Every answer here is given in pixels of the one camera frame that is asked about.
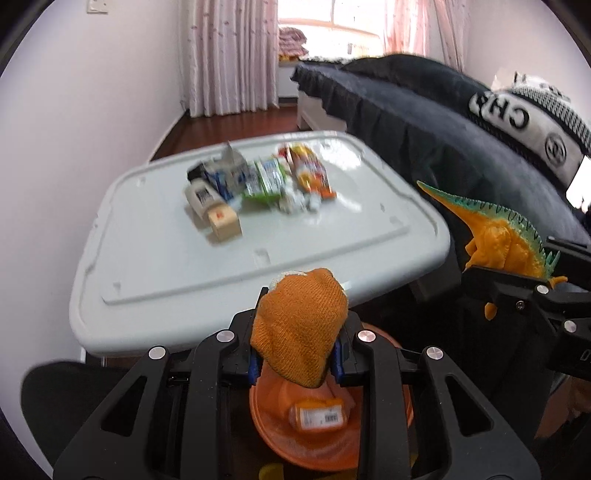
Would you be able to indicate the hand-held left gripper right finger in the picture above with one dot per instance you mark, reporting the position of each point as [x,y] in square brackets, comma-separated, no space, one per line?
[337,365]

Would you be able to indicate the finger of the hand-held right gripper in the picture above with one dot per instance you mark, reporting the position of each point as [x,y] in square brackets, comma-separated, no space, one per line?
[572,249]
[512,288]

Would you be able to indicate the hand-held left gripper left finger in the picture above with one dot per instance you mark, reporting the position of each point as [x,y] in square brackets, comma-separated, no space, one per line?
[252,367]

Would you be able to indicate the orange toy dinosaur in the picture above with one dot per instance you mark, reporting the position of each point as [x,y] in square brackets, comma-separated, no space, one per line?
[498,240]

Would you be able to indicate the orange labelled packet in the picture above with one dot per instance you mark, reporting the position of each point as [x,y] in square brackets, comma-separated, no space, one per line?
[316,416]

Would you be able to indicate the orange knit cloth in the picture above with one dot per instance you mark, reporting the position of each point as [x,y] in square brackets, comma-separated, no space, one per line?
[300,323]

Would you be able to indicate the orange plastic bin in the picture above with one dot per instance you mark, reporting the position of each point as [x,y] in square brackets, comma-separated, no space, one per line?
[295,447]

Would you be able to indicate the small tan box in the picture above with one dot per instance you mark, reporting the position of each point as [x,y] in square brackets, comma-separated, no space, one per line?
[225,224]

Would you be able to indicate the white wrapper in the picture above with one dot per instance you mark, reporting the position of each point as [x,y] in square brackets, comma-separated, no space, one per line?
[298,201]

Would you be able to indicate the white bottle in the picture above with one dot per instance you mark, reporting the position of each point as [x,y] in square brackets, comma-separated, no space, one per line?
[201,196]

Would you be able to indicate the green snack packet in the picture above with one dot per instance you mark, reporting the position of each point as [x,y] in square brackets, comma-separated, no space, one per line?
[268,180]

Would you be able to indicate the blue and white carton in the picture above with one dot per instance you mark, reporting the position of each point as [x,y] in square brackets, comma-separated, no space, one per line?
[228,177]

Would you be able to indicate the orange and red snack packet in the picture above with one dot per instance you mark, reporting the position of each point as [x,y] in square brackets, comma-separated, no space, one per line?
[309,170]

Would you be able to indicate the yellow plastic item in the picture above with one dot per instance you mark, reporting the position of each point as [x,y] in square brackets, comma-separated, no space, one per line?
[271,473]

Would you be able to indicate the white plastic table lid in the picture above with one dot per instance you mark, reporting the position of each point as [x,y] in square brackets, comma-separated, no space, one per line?
[300,249]

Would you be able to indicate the black and white printed pillow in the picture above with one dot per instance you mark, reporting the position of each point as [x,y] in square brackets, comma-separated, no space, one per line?
[521,120]

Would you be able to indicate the pink patterned curtain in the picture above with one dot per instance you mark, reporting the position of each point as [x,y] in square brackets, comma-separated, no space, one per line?
[231,55]
[425,27]

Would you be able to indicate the window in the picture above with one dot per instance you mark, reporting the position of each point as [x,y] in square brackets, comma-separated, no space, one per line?
[341,23]

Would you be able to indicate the stack of pink quilts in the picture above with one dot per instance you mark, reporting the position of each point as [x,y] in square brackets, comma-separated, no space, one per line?
[292,41]

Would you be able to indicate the white bed frame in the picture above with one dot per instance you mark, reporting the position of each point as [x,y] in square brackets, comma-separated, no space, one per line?
[318,113]

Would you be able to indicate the white wall switch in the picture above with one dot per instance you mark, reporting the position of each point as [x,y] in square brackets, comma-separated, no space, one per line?
[98,5]

